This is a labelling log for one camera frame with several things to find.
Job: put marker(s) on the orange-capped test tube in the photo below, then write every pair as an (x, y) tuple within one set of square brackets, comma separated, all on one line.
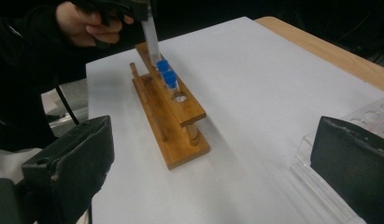
[(150, 40)]

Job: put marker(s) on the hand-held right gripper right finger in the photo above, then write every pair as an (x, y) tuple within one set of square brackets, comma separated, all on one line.
[(354, 168)]

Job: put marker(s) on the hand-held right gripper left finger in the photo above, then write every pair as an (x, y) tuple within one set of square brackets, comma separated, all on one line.
[(71, 168)]

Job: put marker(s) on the clear acrylic test tube rack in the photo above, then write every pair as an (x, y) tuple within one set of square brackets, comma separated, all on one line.
[(372, 116)]

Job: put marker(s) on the blue-capped test tube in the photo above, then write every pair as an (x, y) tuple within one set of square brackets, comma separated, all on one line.
[(162, 66), (169, 77)]

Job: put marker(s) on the wooden test tube rack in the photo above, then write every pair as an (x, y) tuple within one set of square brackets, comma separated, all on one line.
[(180, 149)]

